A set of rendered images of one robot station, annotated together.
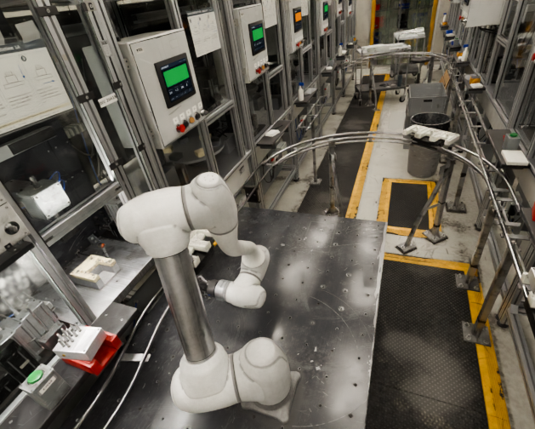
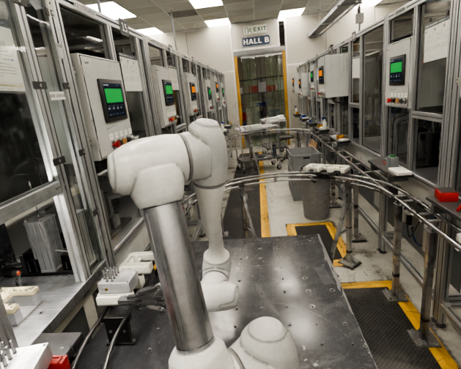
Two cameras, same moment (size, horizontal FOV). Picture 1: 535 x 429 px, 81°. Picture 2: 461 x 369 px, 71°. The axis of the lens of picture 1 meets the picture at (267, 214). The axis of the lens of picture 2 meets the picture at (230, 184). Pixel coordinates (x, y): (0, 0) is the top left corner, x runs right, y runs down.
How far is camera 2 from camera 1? 0.51 m
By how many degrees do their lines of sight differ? 26
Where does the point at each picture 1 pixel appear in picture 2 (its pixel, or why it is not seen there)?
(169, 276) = (167, 228)
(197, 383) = not seen: outside the picture
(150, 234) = (151, 173)
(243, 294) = (217, 290)
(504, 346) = (452, 345)
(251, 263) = (217, 259)
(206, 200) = (209, 138)
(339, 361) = (335, 351)
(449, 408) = not seen: outside the picture
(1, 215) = not seen: outside the picture
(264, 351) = (272, 326)
